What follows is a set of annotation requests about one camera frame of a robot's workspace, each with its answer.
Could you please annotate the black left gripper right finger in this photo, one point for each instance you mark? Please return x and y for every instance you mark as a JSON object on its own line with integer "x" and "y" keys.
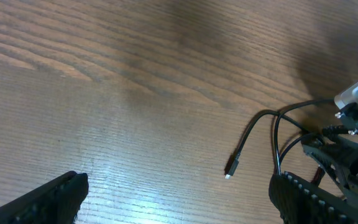
{"x": 300, "y": 202}

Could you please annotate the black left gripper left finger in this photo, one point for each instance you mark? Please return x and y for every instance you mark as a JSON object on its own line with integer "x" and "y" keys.
{"x": 57, "y": 201}

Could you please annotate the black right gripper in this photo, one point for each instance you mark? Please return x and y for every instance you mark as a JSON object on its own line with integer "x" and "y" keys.
{"x": 339, "y": 160}

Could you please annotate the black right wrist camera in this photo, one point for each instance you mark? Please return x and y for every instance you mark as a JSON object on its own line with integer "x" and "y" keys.
{"x": 357, "y": 91}

